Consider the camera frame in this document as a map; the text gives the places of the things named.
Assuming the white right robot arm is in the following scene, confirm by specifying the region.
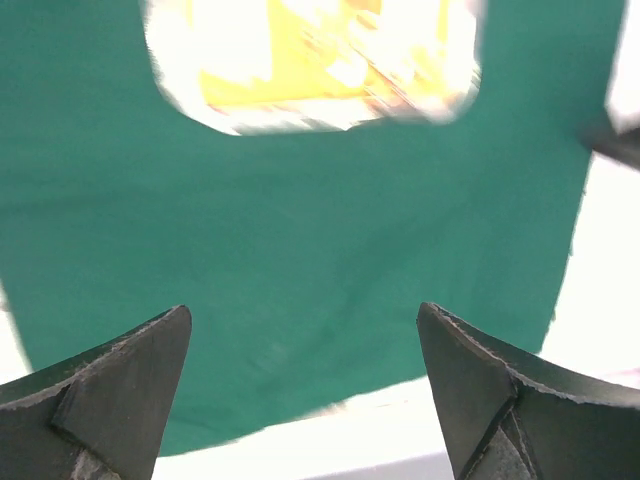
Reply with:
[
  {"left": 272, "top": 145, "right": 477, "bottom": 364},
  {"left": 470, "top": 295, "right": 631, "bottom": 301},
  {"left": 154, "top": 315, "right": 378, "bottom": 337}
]
[{"left": 578, "top": 37, "right": 639, "bottom": 171}]

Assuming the dark green surgical cloth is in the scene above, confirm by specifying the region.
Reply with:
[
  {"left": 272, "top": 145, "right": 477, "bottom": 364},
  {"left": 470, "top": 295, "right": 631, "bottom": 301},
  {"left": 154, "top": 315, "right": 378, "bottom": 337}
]
[{"left": 1, "top": 1, "right": 624, "bottom": 455}]

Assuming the yellow tray liner mat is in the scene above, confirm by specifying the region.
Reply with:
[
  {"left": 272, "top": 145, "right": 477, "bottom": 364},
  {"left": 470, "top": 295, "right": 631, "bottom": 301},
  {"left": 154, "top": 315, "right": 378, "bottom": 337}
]
[{"left": 190, "top": 1, "right": 462, "bottom": 117}]

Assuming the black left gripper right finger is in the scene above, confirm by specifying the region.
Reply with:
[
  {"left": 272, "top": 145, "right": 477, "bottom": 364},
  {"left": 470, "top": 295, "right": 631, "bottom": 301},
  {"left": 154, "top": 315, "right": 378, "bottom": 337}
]
[{"left": 417, "top": 303, "right": 639, "bottom": 479}]

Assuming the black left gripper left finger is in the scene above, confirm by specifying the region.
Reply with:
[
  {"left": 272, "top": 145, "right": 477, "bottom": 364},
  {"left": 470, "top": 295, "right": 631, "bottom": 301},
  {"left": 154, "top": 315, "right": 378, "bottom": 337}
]
[{"left": 1, "top": 306, "right": 192, "bottom": 479}]

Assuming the steel instrument tray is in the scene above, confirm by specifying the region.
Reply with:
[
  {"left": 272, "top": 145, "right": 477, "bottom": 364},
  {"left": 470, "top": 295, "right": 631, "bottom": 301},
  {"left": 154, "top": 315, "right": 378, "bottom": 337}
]
[{"left": 140, "top": 1, "right": 486, "bottom": 136}]

